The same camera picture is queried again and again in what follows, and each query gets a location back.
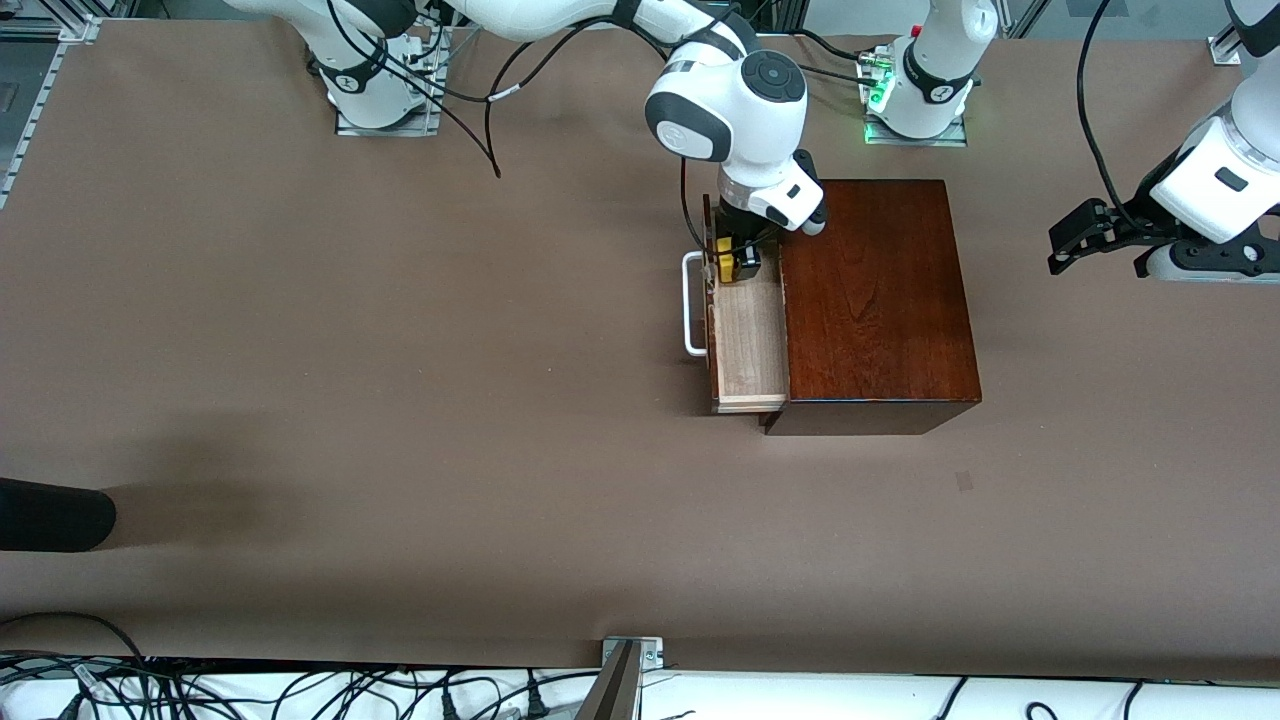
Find wooden drawer with white handle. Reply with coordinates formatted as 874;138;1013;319
682;193;793;415

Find dark wooden drawer cabinet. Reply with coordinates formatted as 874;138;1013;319
762;179;983;437

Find brown table cover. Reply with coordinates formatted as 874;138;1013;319
0;18;1280;683

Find black cylinder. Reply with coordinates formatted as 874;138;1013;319
0;478;118;554

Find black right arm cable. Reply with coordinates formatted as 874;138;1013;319
680;158;707;251
325;0;503;179

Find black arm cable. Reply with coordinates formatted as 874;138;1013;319
1075;0;1147;233
680;158;707;251
325;0;503;179

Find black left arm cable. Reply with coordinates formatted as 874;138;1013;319
1075;0;1147;233

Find black base power cable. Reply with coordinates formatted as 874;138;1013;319
795;28;883;89

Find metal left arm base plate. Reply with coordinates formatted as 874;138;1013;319
858;45;970;149

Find black cable with silver connector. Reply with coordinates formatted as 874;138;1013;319
484;15;641;179

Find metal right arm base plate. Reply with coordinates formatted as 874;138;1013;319
334;28;446;139

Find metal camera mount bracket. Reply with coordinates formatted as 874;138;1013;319
575;636;665;720

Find white slotted cable duct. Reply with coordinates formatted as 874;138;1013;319
0;42;67;211

